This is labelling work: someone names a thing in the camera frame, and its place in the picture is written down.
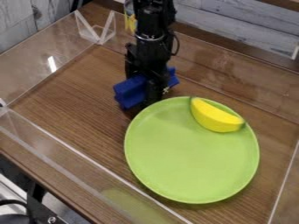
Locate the clear acrylic triangle bracket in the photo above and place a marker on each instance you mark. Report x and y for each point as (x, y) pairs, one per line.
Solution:
(96, 33)

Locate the green round plate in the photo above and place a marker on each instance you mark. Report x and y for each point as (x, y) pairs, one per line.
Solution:
(186, 163)

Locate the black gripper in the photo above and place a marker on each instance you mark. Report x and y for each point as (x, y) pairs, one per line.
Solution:
(146, 58)

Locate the yellow labelled tin can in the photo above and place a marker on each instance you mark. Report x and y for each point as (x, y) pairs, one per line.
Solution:
(130, 16)

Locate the yellow banana slice toy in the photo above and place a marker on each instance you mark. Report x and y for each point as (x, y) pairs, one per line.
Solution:
(214, 118)

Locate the black clamp with cable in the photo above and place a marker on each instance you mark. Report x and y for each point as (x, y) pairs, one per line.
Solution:
(37, 212)

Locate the blue block object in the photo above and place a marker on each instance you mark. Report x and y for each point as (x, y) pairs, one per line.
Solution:
(130, 91)

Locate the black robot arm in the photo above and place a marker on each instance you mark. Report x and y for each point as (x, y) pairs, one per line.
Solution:
(156, 16)

